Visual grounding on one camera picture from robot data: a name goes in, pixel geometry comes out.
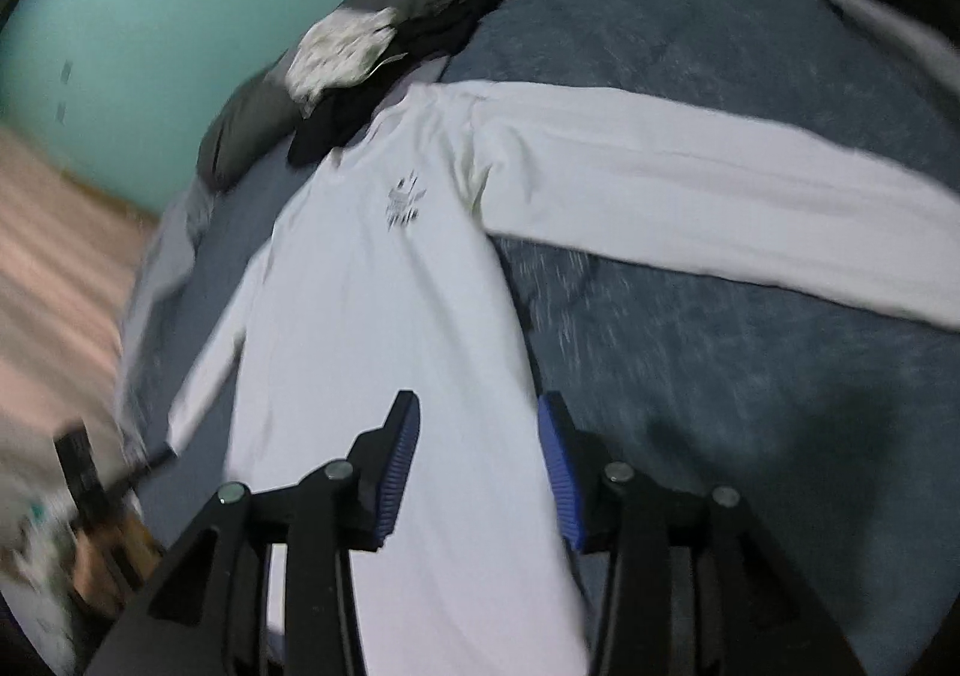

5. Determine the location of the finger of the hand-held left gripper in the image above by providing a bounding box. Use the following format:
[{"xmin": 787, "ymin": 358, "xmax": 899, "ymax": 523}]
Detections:
[{"xmin": 112, "ymin": 447, "xmax": 179, "ymax": 493}]

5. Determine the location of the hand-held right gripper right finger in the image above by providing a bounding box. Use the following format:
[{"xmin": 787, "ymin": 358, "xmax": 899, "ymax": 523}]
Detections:
[{"xmin": 537, "ymin": 391, "xmax": 867, "ymax": 676}]

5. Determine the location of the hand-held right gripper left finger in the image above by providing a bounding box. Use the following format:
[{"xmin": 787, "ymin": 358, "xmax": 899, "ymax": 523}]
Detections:
[{"xmin": 82, "ymin": 389, "xmax": 421, "ymax": 676}]

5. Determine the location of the white long-sleeve shirt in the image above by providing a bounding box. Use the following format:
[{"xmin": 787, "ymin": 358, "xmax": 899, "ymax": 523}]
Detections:
[{"xmin": 166, "ymin": 78, "xmax": 960, "ymax": 676}]

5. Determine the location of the bed with blue patterned sheet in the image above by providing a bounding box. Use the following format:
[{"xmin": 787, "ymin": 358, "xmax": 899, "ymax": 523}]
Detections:
[{"xmin": 120, "ymin": 0, "xmax": 960, "ymax": 676}]

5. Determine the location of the cream crumpled garment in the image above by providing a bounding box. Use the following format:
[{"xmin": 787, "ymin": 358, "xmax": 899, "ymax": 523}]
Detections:
[{"xmin": 285, "ymin": 7, "xmax": 398, "ymax": 103}]

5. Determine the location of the black garment with white piping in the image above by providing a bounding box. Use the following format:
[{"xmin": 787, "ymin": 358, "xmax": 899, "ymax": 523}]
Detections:
[{"xmin": 287, "ymin": 0, "xmax": 526, "ymax": 169}]

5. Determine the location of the folded grey white garment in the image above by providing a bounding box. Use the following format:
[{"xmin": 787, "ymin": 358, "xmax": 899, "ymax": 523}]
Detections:
[{"xmin": 821, "ymin": 0, "xmax": 960, "ymax": 100}]

